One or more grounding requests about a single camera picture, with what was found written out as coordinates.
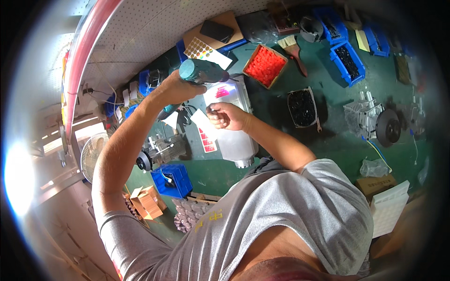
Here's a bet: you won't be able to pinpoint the yellow card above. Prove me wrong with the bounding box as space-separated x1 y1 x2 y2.
355 30 371 53

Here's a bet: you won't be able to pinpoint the red curved rail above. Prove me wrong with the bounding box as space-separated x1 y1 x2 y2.
65 0 124 142

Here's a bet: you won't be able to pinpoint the small crumpled plastic bag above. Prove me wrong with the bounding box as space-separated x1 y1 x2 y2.
359 158 390 178

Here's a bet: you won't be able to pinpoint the white ribbed panel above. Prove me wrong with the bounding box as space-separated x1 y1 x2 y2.
369 180 411 240

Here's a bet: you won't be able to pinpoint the silver machine housing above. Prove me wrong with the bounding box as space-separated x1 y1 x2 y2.
203 75 259 169

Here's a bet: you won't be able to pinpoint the wooden paintbrush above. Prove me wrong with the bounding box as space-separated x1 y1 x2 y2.
277 34 309 78

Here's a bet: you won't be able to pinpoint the dark red parts tray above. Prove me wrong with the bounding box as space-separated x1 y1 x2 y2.
272 12 301 36

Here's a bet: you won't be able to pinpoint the blue bin of metal parts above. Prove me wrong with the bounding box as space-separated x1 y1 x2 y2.
138 68 170 97

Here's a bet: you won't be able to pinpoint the grey round cup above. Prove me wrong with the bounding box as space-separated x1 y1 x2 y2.
300 15 324 43

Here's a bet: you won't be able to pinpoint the person's left hand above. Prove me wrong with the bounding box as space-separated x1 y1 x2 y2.
151 70 208 107

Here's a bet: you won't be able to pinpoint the open small cardboard box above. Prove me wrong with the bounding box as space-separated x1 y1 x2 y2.
129 185 168 221

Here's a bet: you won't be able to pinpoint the dark grey motor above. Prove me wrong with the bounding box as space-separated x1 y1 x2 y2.
404 96 428 138

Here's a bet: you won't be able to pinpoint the person's body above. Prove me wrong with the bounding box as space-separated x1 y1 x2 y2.
92 156 375 281

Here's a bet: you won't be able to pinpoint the blue plastic crate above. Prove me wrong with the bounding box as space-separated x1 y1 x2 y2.
150 163 193 199

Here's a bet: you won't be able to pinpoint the blue and yellow wires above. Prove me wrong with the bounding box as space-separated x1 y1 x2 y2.
361 135 393 173

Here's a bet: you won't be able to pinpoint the person's right hand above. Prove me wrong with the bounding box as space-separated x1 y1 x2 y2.
206 102 252 131

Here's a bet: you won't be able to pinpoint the tray of black parts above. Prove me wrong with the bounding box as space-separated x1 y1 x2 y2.
287 86 319 128

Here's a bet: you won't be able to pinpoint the blue bin of black parts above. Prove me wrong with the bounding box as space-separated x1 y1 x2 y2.
329 40 366 88

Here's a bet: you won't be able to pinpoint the black phone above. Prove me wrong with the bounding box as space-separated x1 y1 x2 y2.
199 19 235 44

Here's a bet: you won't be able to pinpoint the sheet of round coloured stickers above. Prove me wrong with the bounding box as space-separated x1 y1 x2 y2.
184 37 233 70

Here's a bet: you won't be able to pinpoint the finned silver motor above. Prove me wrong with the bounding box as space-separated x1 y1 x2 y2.
136 133 187 173

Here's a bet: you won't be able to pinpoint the brown cardboard sheet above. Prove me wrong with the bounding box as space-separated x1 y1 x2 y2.
182 10 244 50

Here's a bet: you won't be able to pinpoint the white sheet of red labels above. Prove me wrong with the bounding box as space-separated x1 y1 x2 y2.
190 108 219 154

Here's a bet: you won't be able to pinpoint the brown cardboard box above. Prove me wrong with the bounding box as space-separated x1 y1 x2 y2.
355 174 398 203

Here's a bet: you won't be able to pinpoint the stack of grey metal parts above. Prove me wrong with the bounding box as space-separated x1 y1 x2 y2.
171 192 222 234

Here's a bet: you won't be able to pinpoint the blue bin with dark contents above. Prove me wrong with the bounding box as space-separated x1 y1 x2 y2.
362 22 391 58

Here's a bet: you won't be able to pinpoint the silver motor with black pulley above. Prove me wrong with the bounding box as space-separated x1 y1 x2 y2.
343 90 401 148

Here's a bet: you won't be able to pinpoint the large clear plastic bag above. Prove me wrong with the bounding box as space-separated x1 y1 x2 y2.
236 11 279 45

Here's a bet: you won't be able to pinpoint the white floor fan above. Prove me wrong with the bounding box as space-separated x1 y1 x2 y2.
80 132 113 185

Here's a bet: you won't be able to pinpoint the blue bin of black screws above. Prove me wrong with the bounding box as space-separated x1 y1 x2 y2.
312 7 349 46

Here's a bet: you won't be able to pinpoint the white pegboard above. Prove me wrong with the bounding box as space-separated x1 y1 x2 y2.
72 0 272 92

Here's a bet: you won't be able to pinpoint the teal power drill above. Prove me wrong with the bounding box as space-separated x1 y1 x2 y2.
156 58 240 122

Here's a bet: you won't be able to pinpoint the carton of red caps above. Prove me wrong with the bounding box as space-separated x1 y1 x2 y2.
242 44 289 90

